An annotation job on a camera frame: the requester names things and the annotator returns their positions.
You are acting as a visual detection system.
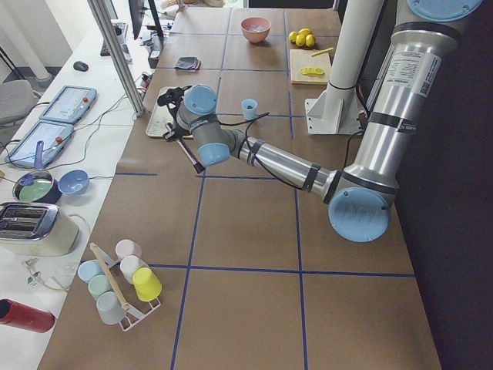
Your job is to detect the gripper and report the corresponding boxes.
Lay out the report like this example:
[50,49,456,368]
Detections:
[163,109,191,142]

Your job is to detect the metal muddler stick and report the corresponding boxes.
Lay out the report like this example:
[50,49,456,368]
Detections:
[173,137,205,173]

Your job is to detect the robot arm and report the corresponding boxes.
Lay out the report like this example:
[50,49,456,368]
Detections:
[157,1,480,242]

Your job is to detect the light blue cup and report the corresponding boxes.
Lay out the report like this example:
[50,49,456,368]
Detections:
[241,99,258,120]

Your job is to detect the pink cup on rack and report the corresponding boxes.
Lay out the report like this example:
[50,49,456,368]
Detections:
[115,239,142,260]

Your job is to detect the pink bowl with ice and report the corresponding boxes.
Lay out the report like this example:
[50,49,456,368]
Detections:
[240,17,271,43]

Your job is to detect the white cup on rack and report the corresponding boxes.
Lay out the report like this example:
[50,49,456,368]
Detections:
[119,254,149,284]

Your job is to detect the yellow cup on rack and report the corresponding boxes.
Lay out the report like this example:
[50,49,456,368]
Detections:
[132,267,163,302]

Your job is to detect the blue cup on rack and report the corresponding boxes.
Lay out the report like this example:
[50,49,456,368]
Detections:
[77,260,104,284]

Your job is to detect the green cup on rack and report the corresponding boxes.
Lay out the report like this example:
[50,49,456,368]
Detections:
[88,274,112,301]

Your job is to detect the white cup rack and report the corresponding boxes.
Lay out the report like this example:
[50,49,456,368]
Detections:
[89,243,162,332]

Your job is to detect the grey cup on rack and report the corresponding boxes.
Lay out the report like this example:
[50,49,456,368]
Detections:
[96,291,126,325]

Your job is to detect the cream bear tray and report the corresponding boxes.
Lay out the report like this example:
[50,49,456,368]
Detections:
[146,86,179,138]

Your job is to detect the grey folded cloth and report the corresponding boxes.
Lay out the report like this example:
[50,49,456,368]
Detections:
[174,56,201,72]

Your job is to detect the teach pendant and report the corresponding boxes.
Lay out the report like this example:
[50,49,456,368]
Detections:
[39,86,98,125]
[5,120,74,168]

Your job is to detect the blue bowl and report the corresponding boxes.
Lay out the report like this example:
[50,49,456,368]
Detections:
[58,170,89,195]

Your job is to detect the black computer mouse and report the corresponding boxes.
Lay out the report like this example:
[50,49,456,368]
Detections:
[72,61,89,72]

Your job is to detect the blue saucepan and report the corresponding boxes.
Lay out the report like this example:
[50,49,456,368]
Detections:
[12,140,62,204]

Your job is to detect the wooden cutting board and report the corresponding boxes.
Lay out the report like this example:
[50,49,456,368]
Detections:
[290,49,331,85]

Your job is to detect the lemon slices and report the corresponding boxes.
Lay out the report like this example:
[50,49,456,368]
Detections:
[300,66,325,76]

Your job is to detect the yellow lemon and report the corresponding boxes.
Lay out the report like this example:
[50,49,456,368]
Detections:
[288,31,305,47]
[305,34,316,48]
[297,28,312,37]

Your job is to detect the yellow knife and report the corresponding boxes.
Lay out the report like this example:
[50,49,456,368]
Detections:
[310,47,334,58]

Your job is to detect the red bottle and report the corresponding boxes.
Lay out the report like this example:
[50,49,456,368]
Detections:
[1,298,55,333]

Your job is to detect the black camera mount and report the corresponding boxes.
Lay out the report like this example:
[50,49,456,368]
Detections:
[156,86,191,107]

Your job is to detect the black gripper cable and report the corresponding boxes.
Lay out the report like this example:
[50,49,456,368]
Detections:
[215,111,320,190]

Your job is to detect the aluminium frame post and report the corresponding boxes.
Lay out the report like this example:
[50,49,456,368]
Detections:
[88,0,145,117]

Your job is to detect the white camera pole base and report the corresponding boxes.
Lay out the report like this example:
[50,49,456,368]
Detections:
[305,0,384,135]

